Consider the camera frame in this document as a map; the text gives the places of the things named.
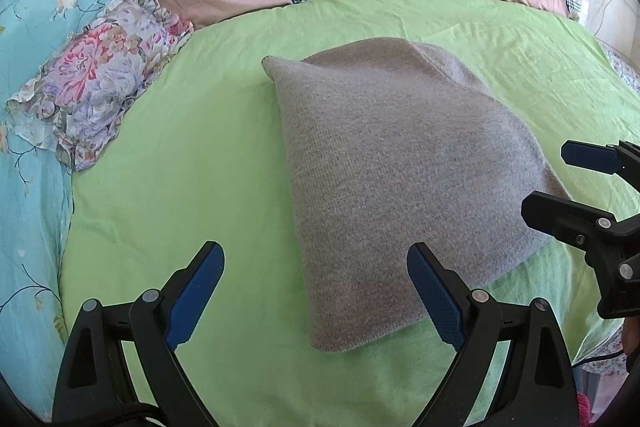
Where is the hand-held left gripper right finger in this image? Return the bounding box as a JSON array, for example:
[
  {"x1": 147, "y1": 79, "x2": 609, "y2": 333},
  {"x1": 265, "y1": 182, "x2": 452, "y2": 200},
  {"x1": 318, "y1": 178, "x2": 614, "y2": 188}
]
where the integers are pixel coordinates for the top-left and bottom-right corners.
[{"x1": 406, "y1": 242, "x2": 581, "y2": 427}]

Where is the black cable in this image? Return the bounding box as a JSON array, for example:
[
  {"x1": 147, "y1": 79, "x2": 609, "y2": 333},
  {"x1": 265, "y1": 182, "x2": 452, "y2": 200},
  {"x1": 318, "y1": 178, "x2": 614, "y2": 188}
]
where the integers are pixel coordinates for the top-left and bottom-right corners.
[{"x1": 572, "y1": 347, "x2": 628, "y2": 367}]

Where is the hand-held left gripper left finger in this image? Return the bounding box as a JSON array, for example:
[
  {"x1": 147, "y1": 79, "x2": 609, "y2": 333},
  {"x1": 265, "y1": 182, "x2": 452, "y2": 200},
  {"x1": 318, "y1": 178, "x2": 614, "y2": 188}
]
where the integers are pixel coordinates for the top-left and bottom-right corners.
[{"x1": 51, "y1": 241, "x2": 226, "y2": 427}]

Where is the blue floral bed sheet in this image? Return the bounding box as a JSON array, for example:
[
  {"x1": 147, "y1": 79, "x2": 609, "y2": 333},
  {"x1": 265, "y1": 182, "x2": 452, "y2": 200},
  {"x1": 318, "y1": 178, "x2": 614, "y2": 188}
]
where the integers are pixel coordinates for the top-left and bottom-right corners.
[{"x1": 0, "y1": 0, "x2": 158, "y2": 413}]

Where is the white floral bed cover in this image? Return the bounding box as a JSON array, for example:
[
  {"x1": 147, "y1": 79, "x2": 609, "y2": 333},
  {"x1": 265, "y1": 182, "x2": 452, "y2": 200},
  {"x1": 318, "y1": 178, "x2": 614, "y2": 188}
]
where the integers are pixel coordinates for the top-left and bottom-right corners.
[{"x1": 597, "y1": 39, "x2": 640, "y2": 95}]

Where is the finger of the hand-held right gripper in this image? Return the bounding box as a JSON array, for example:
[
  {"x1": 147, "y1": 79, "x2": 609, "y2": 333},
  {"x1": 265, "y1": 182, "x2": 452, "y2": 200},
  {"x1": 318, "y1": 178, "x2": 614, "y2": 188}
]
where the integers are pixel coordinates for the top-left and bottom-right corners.
[
  {"x1": 560, "y1": 139, "x2": 640, "y2": 202},
  {"x1": 521, "y1": 191, "x2": 640, "y2": 320}
]

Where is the floral ruffled pillow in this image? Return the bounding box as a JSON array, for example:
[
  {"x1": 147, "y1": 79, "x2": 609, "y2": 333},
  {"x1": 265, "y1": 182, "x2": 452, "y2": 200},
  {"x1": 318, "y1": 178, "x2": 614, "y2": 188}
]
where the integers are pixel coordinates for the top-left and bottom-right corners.
[{"x1": 4, "y1": 0, "x2": 195, "y2": 172}]

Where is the beige knit sweater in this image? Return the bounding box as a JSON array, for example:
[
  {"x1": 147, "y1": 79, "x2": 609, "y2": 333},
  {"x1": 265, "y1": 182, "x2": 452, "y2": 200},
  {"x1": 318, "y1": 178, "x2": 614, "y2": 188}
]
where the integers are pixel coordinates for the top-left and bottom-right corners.
[{"x1": 261, "y1": 37, "x2": 572, "y2": 354}]

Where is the green bed sheet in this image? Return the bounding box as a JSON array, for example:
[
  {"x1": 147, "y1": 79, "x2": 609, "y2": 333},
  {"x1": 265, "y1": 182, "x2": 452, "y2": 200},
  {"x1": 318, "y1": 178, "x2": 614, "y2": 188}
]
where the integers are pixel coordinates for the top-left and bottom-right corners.
[{"x1": 57, "y1": 0, "x2": 640, "y2": 427}]

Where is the white wall cable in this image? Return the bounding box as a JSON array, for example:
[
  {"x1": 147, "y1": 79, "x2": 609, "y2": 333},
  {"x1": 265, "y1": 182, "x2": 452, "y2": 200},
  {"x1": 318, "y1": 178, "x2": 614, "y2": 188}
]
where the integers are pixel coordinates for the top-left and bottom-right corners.
[{"x1": 594, "y1": 0, "x2": 621, "y2": 34}]

